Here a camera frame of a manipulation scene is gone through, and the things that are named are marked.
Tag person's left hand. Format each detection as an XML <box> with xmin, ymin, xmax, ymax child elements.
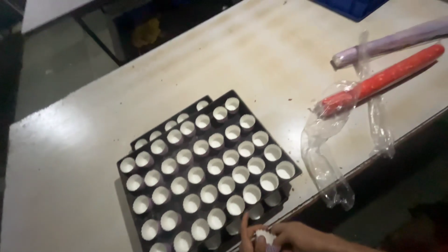
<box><xmin>239</xmin><ymin>212</ymin><xmax>263</xmax><ymax>252</ymax></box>

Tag person's right hand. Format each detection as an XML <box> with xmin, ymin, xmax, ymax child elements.
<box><xmin>271</xmin><ymin>222</ymin><xmax>337</xmax><ymax>252</ymax></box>

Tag small purple-sided white cup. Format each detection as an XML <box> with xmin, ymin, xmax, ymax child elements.
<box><xmin>255</xmin><ymin>229</ymin><xmax>279</xmax><ymax>252</ymax></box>

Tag rows of white cups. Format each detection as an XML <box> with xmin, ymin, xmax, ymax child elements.
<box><xmin>119</xmin><ymin>97</ymin><xmax>296</xmax><ymax>252</ymax></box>
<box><xmin>134</xmin><ymin>100</ymin><xmax>283</xmax><ymax>251</ymax></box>

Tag black cup tray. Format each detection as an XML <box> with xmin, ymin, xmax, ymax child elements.
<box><xmin>130</xmin><ymin>95</ymin><xmax>293</xmax><ymax>252</ymax></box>
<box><xmin>116</xmin><ymin>90</ymin><xmax>302</xmax><ymax>252</ymax></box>

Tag red cup stack in plastic sleeve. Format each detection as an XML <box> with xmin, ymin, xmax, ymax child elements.
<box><xmin>301</xmin><ymin>44</ymin><xmax>446</xmax><ymax>211</ymax></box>

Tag yellow object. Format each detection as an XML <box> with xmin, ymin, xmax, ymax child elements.
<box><xmin>132</xmin><ymin>19</ymin><xmax>161</xmax><ymax>48</ymax></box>

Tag purple cup stack in plastic sleeve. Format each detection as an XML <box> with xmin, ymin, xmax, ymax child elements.
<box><xmin>331</xmin><ymin>18</ymin><xmax>448</xmax><ymax>159</ymax></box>

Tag blue plastic crate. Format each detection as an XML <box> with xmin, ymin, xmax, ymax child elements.
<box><xmin>310</xmin><ymin>0</ymin><xmax>390</xmax><ymax>22</ymax></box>

